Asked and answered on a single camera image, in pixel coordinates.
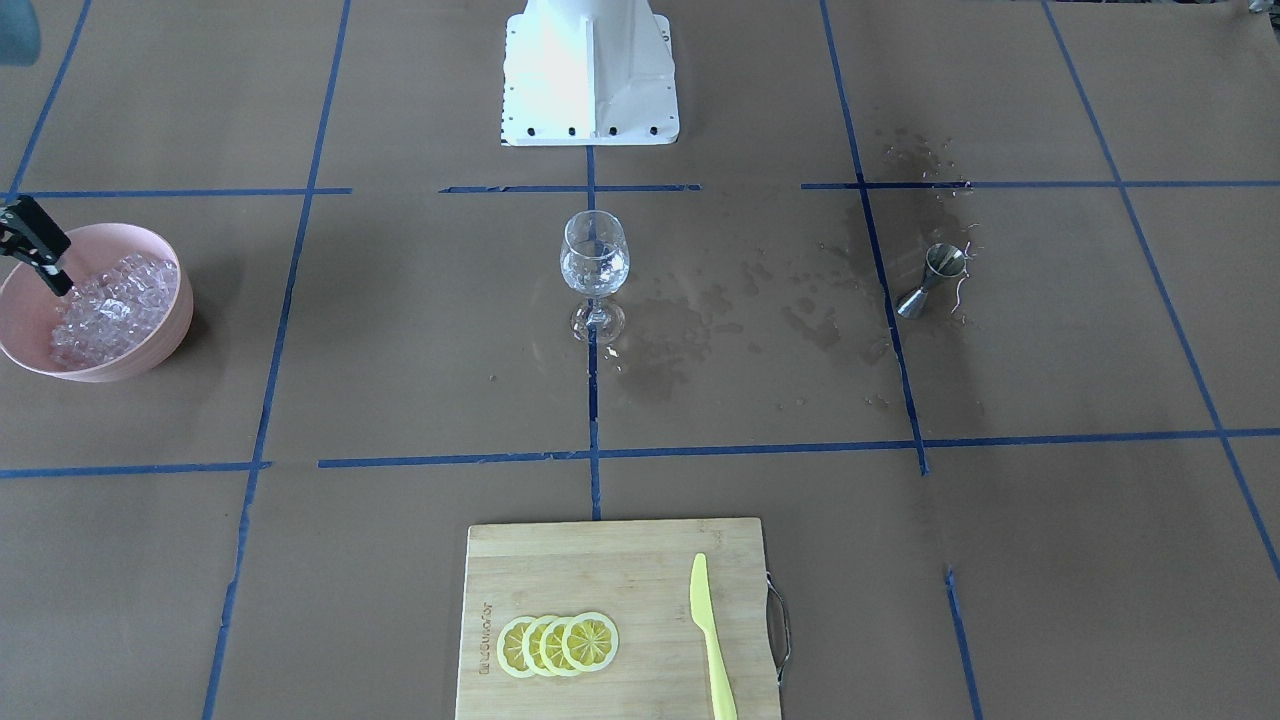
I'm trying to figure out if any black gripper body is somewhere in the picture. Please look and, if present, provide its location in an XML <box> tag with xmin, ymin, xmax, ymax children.
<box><xmin>1</xmin><ymin>206</ymin><xmax>31</xmax><ymax>263</ymax></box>

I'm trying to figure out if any steel cocktail jigger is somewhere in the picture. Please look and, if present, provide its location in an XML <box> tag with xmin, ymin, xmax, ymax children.
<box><xmin>893</xmin><ymin>243</ymin><xmax>968</xmax><ymax>319</ymax></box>

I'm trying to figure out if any pink bowl of ice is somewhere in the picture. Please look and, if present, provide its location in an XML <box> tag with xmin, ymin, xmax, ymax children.
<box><xmin>1</xmin><ymin>223</ymin><xmax>195</xmax><ymax>383</ymax></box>

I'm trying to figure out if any clear wine glass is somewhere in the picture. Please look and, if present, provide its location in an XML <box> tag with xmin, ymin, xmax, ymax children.
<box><xmin>559</xmin><ymin>210</ymin><xmax>630</xmax><ymax>345</ymax></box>

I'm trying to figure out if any lemon slice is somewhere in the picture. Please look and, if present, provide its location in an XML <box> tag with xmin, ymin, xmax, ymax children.
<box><xmin>497</xmin><ymin>616</ymin><xmax>534</xmax><ymax>678</ymax></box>
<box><xmin>538</xmin><ymin>618</ymin><xmax>579</xmax><ymax>676</ymax></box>
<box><xmin>561</xmin><ymin>611</ymin><xmax>620</xmax><ymax>673</ymax></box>
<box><xmin>521</xmin><ymin>615</ymin><xmax>556</xmax><ymax>676</ymax></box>

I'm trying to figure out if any bamboo cutting board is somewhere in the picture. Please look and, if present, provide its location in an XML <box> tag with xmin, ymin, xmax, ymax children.
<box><xmin>454</xmin><ymin>518</ymin><xmax>782</xmax><ymax>719</ymax></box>

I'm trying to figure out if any yellow plastic knife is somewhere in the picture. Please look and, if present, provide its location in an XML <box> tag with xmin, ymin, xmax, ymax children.
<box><xmin>687</xmin><ymin>552</ymin><xmax>739</xmax><ymax>719</ymax></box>

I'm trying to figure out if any white pedestal mount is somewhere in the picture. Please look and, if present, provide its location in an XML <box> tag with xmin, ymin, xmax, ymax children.
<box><xmin>500</xmin><ymin>1</ymin><xmax>681</xmax><ymax>147</ymax></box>

